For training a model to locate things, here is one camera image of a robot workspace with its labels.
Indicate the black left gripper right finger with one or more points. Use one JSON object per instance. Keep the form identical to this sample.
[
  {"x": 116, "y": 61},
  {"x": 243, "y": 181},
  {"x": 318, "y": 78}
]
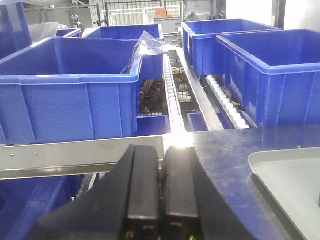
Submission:
[{"x": 194, "y": 208}]

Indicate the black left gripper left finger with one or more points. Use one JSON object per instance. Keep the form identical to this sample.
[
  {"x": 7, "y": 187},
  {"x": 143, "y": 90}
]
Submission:
[{"x": 124, "y": 205}]

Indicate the white roller track left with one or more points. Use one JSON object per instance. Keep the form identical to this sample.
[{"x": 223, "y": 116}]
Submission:
[{"x": 173, "y": 106}]

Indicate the white roller track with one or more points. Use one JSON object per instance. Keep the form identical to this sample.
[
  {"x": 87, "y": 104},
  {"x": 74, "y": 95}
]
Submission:
[
  {"x": 173, "y": 106},
  {"x": 239, "y": 119}
]

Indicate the lower blue bin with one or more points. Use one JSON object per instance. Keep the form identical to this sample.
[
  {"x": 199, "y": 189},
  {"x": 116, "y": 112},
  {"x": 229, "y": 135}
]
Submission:
[{"x": 23, "y": 201}]

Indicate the blue bin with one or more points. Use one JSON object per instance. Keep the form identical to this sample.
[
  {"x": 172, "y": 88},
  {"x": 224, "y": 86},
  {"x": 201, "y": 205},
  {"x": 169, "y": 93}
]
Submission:
[
  {"x": 23, "y": 201},
  {"x": 152, "y": 65},
  {"x": 274, "y": 75},
  {"x": 69, "y": 89},
  {"x": 200, "y": 43}
]

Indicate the white roller track right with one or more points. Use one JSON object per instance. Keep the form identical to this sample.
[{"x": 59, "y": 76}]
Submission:
[{"x": 239, "y": 119}]

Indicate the grey metal tray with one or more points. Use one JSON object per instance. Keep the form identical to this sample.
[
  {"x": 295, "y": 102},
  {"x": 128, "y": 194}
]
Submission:
[{"x": 292, "y": 178}]

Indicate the front left blue bin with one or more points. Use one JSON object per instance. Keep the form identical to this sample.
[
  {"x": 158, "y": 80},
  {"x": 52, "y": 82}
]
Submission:
[{"x": 69, "y": 89}]

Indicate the rear left blue bin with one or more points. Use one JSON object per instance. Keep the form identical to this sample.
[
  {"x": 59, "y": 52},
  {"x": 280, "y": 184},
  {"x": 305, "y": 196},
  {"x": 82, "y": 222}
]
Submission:
[{"x": 152, "y": 65}]

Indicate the front right blue bin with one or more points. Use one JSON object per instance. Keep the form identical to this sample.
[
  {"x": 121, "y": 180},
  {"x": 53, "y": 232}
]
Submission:
[{"x": 274, "y": 75}]

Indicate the clear plastic bag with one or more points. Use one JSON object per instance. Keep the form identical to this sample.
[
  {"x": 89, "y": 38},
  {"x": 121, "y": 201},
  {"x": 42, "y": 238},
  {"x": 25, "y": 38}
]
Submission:
[{"x": 151, "y": 46}]

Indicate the rear right blue bin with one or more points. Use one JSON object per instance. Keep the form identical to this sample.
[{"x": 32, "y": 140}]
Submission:
[{"x": 200, "y": 43}]

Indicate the metal shelf front rail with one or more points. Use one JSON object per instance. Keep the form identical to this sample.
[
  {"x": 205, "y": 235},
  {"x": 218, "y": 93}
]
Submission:
[{"x": 69, "y": 158}]

